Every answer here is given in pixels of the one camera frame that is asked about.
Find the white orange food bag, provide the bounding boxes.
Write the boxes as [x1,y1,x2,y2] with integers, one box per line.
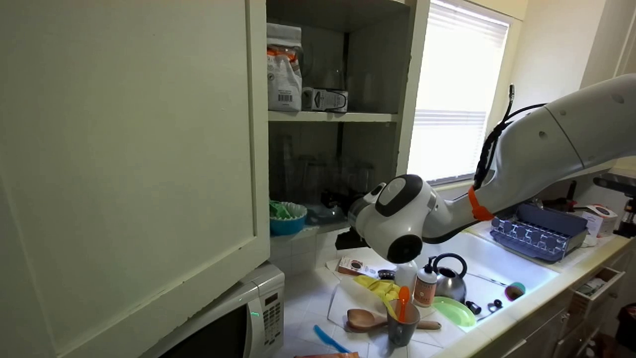
[266,22,306,114]

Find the white microwave oven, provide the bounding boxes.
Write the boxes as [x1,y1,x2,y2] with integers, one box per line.
[139,261,288,358]

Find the orange velcro strap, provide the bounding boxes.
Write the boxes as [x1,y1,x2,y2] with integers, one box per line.
[467,185,497,223]

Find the blue patterned shelf liner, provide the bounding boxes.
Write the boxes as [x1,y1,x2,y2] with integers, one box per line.
[304,201,364,233]

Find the white box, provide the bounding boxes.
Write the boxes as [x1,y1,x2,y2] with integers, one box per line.
[574,201,622,239]

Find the green plate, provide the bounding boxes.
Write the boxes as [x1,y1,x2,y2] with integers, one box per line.
[431,295,479,331]

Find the grey mug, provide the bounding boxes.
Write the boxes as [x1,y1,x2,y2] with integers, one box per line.
[383,301,421,348]

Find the white sink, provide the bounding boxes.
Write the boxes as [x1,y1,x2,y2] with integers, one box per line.
[423,229,560,327]

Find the red white packet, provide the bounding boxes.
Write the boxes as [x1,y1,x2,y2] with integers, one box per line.
[336,255,381,281]

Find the steel kettle black handle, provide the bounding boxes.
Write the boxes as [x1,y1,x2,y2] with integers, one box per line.
[421,251,469,305]

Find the cream base cabinet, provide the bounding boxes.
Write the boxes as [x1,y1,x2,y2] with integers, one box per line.
[455,235,636,358]

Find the cream wall cabinet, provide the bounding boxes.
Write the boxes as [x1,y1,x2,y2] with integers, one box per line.
[264,0,433,245]

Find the blue dish rack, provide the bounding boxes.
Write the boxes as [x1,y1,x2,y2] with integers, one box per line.
[489,203,590,265]

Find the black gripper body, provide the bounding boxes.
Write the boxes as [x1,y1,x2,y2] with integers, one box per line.
[334,213,366,253]

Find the cream tall cabinet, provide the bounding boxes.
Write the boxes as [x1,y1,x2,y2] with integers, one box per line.
[580,0,636,88]

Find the teal bowl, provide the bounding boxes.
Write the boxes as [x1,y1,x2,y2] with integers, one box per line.
[268,199,310,239]

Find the cream cabinet door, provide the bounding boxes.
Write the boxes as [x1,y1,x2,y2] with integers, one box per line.
[0,0,272,358]

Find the orange spatula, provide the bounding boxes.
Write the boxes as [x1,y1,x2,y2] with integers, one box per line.
[393,285,413,325]

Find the silver box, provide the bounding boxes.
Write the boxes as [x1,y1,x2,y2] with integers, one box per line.
[300,86,352,116]

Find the blue plastic spatula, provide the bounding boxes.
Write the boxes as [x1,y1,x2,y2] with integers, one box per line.
[310,323,354,356]

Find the round teal red sponge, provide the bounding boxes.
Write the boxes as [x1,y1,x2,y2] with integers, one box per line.
[503,281,529,303]

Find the white window blind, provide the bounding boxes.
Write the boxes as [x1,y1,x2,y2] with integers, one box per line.
[405,0,513,189]

